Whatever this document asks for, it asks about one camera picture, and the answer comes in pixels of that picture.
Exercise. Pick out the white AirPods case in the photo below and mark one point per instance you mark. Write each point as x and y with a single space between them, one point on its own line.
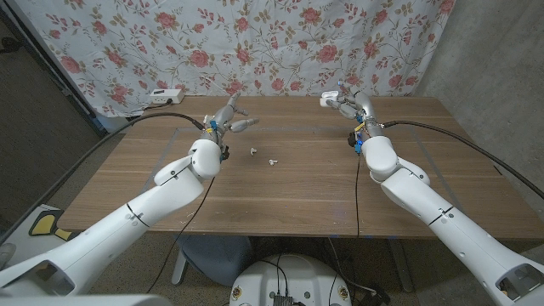
328 98

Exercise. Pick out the grey table leg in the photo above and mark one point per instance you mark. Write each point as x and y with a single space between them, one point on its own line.
400 265

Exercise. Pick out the white shoe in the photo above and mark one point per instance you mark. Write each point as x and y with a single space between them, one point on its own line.
6 254

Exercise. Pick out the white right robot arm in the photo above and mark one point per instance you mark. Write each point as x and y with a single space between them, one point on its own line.
446 221

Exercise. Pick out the white table leg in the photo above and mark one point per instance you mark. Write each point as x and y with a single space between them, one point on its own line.
179 267

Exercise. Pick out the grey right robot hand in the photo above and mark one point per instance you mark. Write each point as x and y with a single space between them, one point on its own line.
361 108

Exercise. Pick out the black power adapter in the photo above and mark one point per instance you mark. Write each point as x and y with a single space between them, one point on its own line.
376 297

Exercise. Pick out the white yellow black floor mat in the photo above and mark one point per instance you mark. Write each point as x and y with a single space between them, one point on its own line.
42 225

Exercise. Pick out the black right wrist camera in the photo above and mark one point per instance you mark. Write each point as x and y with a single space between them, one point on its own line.
353 140

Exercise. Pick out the white power strip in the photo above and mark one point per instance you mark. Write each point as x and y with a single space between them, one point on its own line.
166 97

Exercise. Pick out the white robot torso base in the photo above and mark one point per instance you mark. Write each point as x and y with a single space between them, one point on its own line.
293 276

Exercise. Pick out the white robot torso edge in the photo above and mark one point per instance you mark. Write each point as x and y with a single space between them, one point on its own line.
85 301

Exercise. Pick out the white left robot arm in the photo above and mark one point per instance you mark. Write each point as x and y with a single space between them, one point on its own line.
149 204

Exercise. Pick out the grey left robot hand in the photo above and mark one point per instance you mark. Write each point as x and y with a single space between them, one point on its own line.
221 121

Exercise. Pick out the floral backdrop cloth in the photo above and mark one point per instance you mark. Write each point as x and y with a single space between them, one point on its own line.
255 42

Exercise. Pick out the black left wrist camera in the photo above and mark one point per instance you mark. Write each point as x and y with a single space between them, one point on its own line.
224 153

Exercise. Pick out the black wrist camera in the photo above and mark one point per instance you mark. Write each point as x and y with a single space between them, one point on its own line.
224 153
353 140

